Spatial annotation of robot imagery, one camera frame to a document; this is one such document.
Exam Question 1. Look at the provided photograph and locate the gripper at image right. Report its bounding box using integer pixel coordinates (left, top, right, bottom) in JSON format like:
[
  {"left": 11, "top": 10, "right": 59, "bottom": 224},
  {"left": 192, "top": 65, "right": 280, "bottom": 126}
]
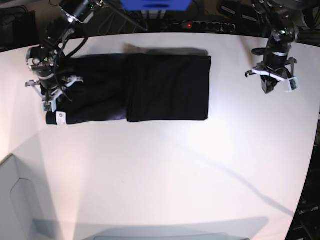
[{"left": 245, "top": 52, "right": 298, "bottom": 94}]

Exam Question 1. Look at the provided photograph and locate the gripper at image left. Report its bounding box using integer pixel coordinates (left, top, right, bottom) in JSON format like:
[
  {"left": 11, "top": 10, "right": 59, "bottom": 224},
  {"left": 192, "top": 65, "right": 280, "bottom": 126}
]
[{"left": 25, "top": 71, "right": 84, "bottom": 109}]

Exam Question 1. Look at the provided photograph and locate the black T-shirt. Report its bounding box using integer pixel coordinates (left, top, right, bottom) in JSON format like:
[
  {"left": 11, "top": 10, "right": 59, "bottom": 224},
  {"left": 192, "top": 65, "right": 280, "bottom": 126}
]
[{"left": 45, "top": 53, "right": 212, "bottom": 125}]

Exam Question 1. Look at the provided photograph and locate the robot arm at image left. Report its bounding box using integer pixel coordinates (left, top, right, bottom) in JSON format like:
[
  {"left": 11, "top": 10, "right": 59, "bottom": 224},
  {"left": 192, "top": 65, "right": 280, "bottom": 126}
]
[{"left": 25, "top": 0, "right": 104, "bottom": 113}]

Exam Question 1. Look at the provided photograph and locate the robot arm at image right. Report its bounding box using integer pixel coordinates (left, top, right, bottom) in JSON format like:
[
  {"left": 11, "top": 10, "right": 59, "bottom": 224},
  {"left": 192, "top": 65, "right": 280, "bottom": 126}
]
[{"left": 245, "top": 0, "right": 299, "bottom": 94}]

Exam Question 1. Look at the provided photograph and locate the black power strip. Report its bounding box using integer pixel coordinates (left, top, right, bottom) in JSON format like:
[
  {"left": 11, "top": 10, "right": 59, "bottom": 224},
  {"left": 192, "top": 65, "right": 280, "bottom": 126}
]
[{"left": 167, "top": 21, "right": 237, "bottom": 34}]

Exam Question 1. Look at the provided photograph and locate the blue plastic box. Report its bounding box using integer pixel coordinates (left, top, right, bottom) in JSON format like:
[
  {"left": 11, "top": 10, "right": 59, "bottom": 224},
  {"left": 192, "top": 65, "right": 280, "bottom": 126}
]
[{"left": 120, "top": 0, "right": 192, "bottom": 11}]

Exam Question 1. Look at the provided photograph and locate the white box at left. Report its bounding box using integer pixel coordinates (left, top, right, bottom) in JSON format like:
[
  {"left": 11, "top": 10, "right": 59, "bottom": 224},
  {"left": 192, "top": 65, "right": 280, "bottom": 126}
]
[{"left": 0, "top": 154, "right": 64, "bottom": 240}]

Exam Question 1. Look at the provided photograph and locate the wrist camera at image left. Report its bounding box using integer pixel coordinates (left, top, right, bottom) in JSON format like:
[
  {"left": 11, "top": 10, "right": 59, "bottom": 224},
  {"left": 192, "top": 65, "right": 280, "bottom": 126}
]
[{"left": 42, "top": 100, "right": 57, "bottom": 113}]

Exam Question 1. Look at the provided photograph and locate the wrist camera at image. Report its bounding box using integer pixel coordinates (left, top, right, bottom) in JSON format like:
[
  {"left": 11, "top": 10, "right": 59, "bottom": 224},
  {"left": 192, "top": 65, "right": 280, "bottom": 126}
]
[
  {"left": 42, "top": 100, "right": 57, "bottom": 113},
  {"left": 285, "top": 77, "right": 299, "bottom": 93}
]

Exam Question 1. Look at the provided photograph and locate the wrist camera at image right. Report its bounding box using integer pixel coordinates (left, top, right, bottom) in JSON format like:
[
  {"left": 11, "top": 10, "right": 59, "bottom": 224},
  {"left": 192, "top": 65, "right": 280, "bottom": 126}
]
[{"left": 285, "top": 77, "right": 299, "bottom": 93}]

